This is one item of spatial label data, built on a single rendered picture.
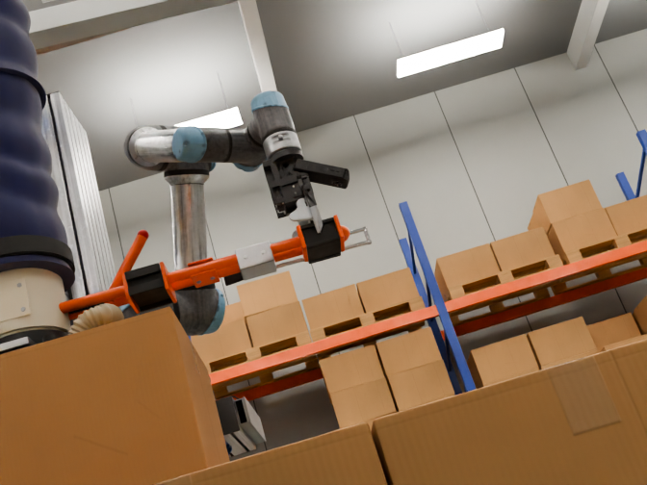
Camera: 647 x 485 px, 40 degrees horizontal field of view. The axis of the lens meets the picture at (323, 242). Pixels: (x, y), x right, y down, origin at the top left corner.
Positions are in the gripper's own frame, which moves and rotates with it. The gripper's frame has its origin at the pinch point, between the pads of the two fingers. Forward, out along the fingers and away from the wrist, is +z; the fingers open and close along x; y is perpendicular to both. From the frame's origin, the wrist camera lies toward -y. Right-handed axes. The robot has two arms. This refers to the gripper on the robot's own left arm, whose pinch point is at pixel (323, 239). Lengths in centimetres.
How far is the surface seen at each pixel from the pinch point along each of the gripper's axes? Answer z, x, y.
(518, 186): -348, -819, -324
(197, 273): 1.3, 3.6, 25.4
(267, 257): 2.1, 3.6, 11.7
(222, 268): 1.2, 2.7, 20.5
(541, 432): 59, 78, -7
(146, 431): 33, 20, 38
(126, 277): -1.3, 5.3, 38.6
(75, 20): -204, -158, 61
